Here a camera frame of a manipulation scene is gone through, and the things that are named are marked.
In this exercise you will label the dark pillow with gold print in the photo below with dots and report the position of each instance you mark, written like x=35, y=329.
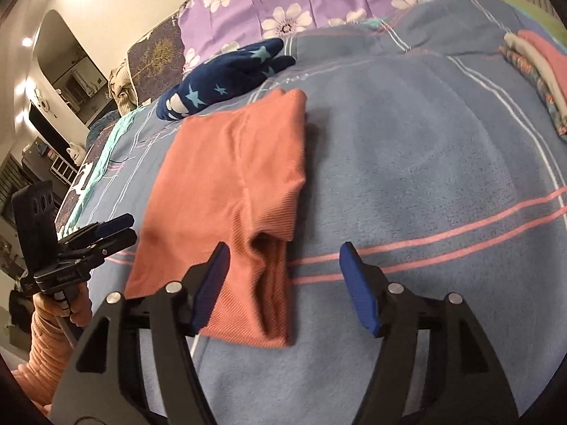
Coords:
x=153, y=62

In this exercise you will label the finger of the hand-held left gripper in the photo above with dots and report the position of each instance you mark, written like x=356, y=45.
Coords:
x=117, y=223
x=110, y=245

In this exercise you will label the stack of folded clothes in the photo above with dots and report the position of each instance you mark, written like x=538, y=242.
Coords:
x=538, y=90

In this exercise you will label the person's left hand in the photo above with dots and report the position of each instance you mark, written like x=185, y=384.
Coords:
x=82, y=305

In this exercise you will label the orange knit shirt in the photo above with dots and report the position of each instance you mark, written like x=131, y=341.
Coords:
x=221, y=164

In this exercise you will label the navy star print garment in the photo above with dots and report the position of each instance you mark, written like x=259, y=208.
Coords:
x=208, y=88

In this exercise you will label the green cloth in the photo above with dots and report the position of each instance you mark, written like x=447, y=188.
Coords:
x=527, y=6

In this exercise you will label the black television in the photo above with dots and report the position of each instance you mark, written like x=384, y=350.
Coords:
x=46, y=128

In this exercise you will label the blue plaid blanket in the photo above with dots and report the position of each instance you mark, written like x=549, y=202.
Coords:
x=421, y=164

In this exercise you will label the beige crumpled cloth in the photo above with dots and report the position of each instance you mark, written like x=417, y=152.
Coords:
x=122, y=93

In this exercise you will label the folded pink garment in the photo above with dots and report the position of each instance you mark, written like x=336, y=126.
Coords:
x=547, y=51

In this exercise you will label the teal patterned cloth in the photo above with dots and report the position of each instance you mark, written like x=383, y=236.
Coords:
x=115, y=135

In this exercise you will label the arched doorway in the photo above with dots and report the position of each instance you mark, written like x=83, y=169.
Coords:
x=66, y=62

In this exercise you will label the white shelf rack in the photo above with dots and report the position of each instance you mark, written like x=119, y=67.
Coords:
x=66, y=170

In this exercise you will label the folded beige garment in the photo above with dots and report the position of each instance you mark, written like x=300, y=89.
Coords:
x=531, y=59

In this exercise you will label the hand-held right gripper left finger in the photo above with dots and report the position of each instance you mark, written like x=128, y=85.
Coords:
x=210, y=287

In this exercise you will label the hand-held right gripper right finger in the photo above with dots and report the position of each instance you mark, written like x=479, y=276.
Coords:
x=361, y=292

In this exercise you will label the person's left forearm orange sleeve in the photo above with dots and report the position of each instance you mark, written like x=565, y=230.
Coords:
x=44, y=354

